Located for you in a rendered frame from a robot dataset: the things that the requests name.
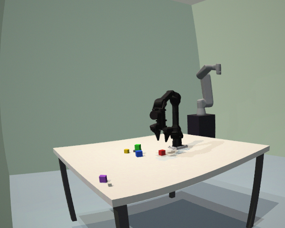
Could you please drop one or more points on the blue block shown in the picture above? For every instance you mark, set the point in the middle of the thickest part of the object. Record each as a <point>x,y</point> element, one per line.
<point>138,153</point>

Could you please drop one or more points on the purple cube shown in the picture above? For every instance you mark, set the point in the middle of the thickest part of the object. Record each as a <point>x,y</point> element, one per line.
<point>102,178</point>

